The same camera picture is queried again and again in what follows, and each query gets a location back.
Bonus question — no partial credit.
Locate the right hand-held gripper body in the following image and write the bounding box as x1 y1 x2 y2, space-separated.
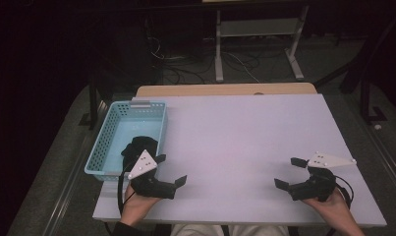
288 151 358 203

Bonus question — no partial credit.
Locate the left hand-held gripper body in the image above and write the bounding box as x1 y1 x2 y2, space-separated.
127 148 177 201

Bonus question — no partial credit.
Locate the dark cloth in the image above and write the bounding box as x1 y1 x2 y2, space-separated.
120 136 160 172

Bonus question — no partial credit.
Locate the light blue plastic basket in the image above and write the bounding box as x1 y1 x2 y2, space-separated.
84 99 169 183

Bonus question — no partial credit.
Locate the person's right hand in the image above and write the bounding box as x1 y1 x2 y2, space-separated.
301 188 355 224

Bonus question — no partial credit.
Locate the person's left hand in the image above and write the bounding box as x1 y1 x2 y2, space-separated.
120 183 163 228

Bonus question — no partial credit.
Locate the person's dark left sleeve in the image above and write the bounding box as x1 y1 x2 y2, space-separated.
110 221 161 236

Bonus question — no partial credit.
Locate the dark metal stand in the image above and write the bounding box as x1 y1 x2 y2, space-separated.
312 9 396 125
78 73 109 131

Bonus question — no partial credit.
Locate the wooden table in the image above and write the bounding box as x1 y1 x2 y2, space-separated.
135 82 318 98

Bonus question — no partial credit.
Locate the white metal stand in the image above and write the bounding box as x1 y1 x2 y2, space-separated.
213 4 311 84

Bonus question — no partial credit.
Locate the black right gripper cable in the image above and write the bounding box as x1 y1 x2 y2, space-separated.
334 175 355 210

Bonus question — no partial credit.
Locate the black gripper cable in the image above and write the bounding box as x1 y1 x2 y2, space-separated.
334 175 355 210
117 156 137 216

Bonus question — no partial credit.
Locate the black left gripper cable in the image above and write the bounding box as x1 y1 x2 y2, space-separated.
117 156 137 216

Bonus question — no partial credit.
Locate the tangle of floor cables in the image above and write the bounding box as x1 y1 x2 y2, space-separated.
145 19 262 86

